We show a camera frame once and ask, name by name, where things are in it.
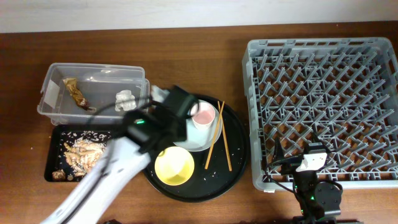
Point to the grey dishwasher rack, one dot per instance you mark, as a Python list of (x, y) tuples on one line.
[(342, 90)]

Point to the pink cup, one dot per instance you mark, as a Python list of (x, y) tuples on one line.
[(203, 115)]

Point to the clear plastic bin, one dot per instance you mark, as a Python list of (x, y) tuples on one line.
[(99, 84)]

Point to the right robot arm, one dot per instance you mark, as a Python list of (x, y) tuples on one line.
[(319, 200)]

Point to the round black serving tray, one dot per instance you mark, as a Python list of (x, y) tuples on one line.
[(206, 184)]

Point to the rice and peanut shell scraps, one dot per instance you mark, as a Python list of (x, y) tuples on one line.
[(82, 156)]

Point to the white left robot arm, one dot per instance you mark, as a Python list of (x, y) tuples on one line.
[(142, 134)]

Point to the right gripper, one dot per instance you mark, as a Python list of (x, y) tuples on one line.
[(291, 163)]

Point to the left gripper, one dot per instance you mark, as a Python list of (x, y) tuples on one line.
[(181, 101)]

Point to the white napkin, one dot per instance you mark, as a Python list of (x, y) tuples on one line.
[(125, 101)]

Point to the yellow bowl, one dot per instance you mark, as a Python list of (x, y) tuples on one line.
[(174, 166)]

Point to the pale grey plate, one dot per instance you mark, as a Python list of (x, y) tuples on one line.
[(199, 139)]

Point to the gold snack wrapper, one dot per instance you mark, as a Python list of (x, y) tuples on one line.
[(77, 95)]

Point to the black rectangular tray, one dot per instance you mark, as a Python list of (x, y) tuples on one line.
[(71, 134)]

